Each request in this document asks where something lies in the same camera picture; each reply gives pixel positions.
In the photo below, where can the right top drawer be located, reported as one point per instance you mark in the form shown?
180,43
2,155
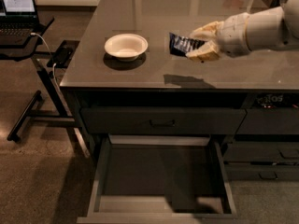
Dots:
270,121

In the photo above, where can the right middle drawer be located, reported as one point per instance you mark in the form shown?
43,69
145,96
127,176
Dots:
274,152

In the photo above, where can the black phone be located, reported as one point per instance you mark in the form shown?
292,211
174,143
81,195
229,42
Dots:
62,55

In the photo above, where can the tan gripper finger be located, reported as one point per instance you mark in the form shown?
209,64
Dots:
207,32
206,53

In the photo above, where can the chips bag in drawer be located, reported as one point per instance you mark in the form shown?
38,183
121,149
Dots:
276,100

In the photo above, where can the white bowl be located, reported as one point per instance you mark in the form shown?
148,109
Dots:
126,47

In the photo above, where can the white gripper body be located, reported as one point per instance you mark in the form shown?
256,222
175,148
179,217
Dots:
233,34

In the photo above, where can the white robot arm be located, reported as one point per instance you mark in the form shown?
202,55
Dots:
275,29

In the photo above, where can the blue rxbar blueberry wrapper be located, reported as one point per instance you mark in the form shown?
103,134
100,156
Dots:
181,45

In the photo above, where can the open middle drawer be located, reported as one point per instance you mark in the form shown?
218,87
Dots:
160,180

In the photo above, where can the black laptop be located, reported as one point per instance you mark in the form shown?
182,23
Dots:
18,19

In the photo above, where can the grey counter cabinet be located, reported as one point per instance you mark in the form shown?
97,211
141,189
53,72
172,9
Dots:
159,79

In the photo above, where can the dark top drawer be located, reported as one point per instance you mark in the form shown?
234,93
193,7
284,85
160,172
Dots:
161,120

